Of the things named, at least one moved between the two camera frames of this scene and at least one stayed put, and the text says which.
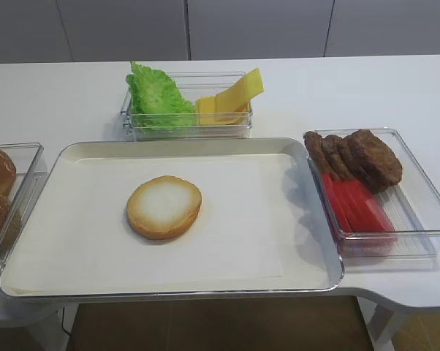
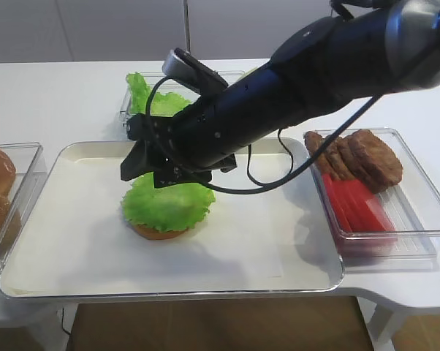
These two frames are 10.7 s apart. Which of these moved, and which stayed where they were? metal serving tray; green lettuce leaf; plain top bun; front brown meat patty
Moved: green lettuce leaf
Stayed: plain top bun; front brown meat patty; metal serving tray
